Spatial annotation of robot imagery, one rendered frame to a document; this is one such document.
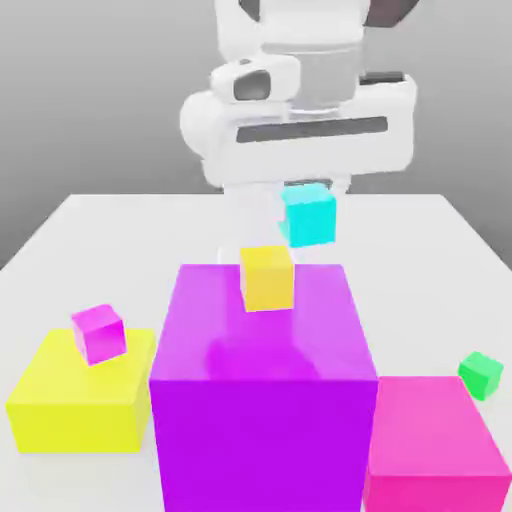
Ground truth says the large pink box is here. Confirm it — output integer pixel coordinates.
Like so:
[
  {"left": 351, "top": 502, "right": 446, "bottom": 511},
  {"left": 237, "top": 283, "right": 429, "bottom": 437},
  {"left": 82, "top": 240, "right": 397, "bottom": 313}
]
[{"left": 361, "top": 374, "right": 512, "bottom": 512}]

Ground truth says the small green cube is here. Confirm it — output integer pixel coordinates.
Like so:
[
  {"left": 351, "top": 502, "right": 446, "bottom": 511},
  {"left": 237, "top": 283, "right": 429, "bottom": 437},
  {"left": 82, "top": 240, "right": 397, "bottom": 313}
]
[{"left": 456, "top": 350, "right": 505, "bottom": 402}]

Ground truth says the large purple box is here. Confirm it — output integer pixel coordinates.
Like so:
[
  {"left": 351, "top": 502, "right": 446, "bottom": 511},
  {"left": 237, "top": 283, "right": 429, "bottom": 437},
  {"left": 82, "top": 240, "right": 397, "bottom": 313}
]
[{"left": 148, "top": 262, "right": 380, "bottom": 512}]

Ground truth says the small cyan cube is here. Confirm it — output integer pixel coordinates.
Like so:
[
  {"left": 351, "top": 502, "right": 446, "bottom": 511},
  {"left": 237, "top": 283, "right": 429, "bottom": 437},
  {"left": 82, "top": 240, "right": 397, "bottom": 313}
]
[{"left": 277, "top": 182, "right": 338, "bottom": 250}]

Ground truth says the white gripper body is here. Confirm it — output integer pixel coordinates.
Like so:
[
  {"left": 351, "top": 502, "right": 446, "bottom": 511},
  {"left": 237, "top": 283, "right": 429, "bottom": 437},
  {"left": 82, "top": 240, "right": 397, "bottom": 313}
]
[{"left": 178, "top": 73, "right": 418, "bottom": 190}]

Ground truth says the large yellow box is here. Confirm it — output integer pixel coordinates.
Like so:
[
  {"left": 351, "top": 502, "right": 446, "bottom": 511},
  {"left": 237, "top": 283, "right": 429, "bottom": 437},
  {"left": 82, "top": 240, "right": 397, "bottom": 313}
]
[{"left": 4, "top": 327, "right": 158, "bottom": 455}]

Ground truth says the small magenta cube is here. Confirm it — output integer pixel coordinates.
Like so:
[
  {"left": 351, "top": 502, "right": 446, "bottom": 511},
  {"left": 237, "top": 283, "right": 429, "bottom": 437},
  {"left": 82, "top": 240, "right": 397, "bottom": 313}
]
[{"left": 70, "top": 302, "right": 128, "bottom": 367}]

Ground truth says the small yellow cube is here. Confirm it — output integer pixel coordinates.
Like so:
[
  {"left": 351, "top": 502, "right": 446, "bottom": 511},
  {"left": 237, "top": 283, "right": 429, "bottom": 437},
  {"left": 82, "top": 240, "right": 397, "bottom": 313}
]
[{"left": 238, "top": 244, "right": 296, "bottom": 313}]

